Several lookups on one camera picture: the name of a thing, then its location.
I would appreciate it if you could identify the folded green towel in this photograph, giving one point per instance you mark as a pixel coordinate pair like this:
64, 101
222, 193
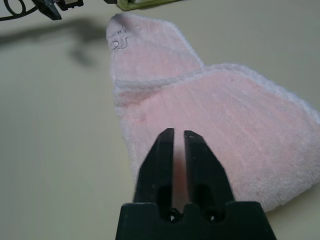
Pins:
135, 6

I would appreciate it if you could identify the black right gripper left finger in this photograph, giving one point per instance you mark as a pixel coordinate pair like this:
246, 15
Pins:
155, 172

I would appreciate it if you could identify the pink towel with duck embroidery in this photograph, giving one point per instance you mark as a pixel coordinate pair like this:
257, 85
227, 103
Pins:
212, 105

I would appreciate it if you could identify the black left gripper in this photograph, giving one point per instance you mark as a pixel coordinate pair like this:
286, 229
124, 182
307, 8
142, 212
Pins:
70, 3

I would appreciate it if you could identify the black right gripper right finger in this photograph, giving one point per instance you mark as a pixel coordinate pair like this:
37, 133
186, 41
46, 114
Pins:
205, 175

